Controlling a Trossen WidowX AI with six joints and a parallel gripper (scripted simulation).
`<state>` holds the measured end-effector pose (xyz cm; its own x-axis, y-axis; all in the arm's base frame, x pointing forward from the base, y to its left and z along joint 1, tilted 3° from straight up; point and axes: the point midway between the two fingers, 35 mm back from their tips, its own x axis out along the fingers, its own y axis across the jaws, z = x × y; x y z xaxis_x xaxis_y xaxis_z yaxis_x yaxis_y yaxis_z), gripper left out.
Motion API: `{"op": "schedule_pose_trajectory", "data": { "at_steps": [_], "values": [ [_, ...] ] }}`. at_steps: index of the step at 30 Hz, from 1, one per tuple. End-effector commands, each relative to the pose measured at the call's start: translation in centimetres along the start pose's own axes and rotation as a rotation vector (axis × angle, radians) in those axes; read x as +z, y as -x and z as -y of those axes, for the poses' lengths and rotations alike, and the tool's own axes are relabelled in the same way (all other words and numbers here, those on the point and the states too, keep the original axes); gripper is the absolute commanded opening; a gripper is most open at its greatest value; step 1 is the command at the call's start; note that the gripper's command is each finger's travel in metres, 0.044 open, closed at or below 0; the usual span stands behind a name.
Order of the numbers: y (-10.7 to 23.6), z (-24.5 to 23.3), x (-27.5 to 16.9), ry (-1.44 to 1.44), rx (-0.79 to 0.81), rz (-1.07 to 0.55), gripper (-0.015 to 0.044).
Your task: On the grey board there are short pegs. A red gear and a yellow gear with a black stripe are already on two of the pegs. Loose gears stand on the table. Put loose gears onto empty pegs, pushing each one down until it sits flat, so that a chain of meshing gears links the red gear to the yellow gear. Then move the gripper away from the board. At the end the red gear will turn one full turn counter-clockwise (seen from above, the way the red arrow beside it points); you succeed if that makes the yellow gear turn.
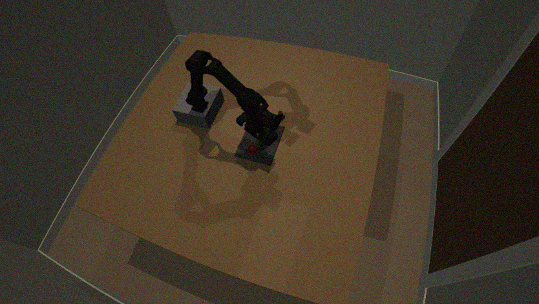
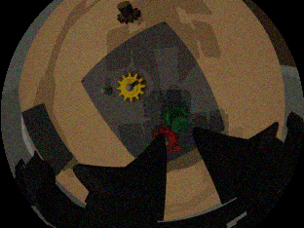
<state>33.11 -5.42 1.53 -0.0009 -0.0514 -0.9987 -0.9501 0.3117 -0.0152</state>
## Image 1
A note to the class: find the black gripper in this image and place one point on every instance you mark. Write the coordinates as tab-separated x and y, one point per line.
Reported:
265	135

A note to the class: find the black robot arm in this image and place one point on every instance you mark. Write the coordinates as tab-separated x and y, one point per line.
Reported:
247	98

